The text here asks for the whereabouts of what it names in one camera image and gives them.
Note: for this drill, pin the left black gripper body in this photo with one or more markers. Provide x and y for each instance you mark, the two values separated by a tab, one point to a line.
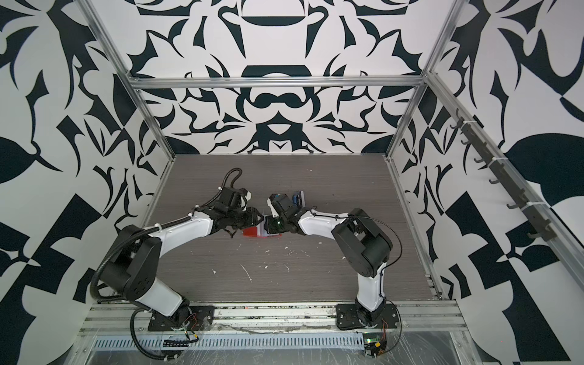
242	219

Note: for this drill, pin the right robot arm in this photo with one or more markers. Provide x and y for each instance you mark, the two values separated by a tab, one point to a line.
364	244

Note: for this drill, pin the white slotted cable duct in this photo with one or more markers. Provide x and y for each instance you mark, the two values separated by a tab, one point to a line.
348	341

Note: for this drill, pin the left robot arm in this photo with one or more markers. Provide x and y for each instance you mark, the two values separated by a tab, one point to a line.
129	270

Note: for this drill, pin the green circuit board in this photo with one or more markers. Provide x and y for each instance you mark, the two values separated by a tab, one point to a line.
374	344

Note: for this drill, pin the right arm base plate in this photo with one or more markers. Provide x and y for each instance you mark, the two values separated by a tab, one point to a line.
356	316

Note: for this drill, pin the wall hook rack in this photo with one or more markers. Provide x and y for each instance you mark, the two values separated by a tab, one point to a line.
508	178

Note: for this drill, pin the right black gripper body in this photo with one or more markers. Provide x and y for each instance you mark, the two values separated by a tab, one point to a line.
277	224

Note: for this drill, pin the blue card stand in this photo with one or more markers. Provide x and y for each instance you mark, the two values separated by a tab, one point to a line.
299	198

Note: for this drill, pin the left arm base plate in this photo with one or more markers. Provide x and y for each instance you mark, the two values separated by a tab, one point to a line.
193	318

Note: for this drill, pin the red leather card holder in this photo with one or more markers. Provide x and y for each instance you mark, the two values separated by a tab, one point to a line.
258	231

